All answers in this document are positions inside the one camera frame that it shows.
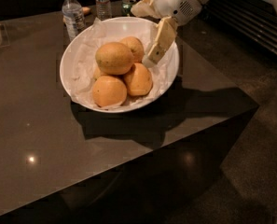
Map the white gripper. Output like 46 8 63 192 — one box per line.
131 0 204 68

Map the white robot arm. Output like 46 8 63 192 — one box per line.
132 0 277 67

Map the green soda can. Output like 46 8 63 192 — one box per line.
121 0 136 16

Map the tan object behind bottle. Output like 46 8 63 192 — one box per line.
82 7 90 16

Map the capped water bottle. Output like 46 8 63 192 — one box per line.
62 0 86 40

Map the black slatted grille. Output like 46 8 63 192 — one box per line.
205 0 277 56

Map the white paper liner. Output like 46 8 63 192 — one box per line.
70 18 176 111

